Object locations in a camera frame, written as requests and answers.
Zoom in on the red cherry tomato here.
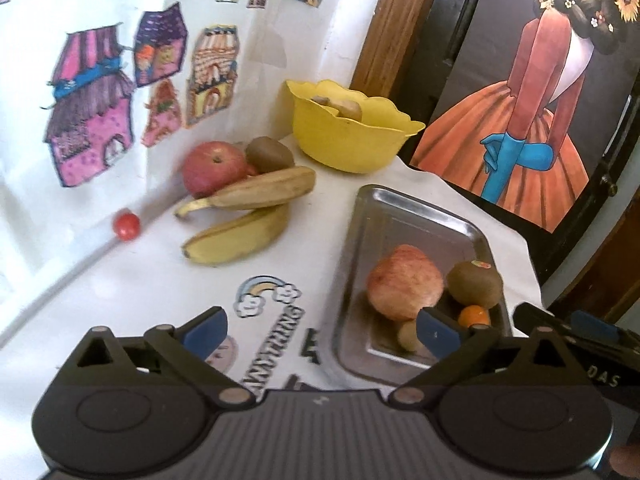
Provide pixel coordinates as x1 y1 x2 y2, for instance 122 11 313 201
112 211 141 242

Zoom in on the small brown kiwi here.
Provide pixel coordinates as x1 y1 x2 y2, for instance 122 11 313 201
397 320 424 353

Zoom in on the red apple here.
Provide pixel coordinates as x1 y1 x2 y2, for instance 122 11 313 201
181 141 248 198

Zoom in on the kiwi with sticker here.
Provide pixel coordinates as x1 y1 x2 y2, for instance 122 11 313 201
446 260 503 309

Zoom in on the wooden door frame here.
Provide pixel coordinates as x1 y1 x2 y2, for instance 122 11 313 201
350 0 434 100

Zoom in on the yellow plastic bowl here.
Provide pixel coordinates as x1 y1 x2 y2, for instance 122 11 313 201
285 79 425 174

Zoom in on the pale pink apple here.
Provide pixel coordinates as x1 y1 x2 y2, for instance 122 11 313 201
367 244 445 322

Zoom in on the brownish banana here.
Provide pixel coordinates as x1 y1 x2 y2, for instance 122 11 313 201
175 166 317 218

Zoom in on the small orange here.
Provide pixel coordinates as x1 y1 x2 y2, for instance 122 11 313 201
458 304 491 328

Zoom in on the paper sheet with house drawings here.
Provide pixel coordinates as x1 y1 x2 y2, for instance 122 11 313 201
0 0 342 291

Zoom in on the orange dress girl poster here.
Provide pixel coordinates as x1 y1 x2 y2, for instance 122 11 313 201
411 0 639 232

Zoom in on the fruit in yellow bowl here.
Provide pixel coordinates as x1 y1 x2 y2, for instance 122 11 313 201
311 96 362 122

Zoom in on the steel rectangular tray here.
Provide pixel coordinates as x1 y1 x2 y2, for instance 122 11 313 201
318 184 495 389

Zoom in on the yellow banana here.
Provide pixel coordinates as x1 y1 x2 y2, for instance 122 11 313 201
181 204 290 266

